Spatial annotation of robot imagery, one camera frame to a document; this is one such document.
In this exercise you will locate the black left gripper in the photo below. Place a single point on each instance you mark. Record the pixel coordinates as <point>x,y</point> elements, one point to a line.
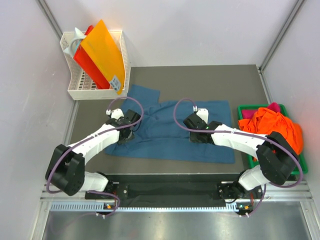
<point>124,141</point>

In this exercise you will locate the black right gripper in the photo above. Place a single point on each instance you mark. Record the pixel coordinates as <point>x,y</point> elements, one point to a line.
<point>193,139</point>

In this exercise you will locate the blue t shirt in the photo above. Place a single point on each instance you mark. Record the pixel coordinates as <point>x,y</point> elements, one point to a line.
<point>158,136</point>

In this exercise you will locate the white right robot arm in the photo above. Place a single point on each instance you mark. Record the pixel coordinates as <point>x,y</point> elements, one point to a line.
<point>276,158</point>

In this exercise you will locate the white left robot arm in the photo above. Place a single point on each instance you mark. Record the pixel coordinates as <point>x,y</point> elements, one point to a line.
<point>66,170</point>

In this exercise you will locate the pink t shirt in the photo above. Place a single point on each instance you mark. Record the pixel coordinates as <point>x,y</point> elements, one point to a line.
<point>247,112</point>

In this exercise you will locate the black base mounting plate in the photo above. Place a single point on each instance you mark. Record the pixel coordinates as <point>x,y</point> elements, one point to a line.
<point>179,190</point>

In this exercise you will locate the orange t shirt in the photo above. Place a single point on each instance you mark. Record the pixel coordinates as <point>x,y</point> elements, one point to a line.
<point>265,121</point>

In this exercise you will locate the white perforated plastic basket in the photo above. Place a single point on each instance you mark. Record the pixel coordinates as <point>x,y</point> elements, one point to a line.
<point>82,87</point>

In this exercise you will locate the red plastic board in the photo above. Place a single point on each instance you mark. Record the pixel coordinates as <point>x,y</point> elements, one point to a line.
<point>89,67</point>

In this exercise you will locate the orange plastic board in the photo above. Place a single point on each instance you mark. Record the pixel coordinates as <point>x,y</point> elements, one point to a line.
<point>105,54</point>

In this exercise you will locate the green plastic bin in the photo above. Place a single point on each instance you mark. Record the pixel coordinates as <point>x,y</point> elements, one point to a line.
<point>302,160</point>

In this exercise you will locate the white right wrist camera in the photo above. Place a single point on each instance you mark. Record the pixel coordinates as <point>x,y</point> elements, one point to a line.
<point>202,114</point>

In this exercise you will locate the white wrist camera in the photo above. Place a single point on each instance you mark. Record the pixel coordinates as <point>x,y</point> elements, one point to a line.
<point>115,114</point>
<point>202,114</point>

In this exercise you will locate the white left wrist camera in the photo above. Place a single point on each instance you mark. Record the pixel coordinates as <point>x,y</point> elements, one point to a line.
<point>115,114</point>

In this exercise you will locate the grey slotted cable duct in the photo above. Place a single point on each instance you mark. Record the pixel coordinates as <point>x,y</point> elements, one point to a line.
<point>65,206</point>

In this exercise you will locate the light blue plastic ring tool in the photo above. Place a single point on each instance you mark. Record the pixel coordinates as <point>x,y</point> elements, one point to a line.
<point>74,43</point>

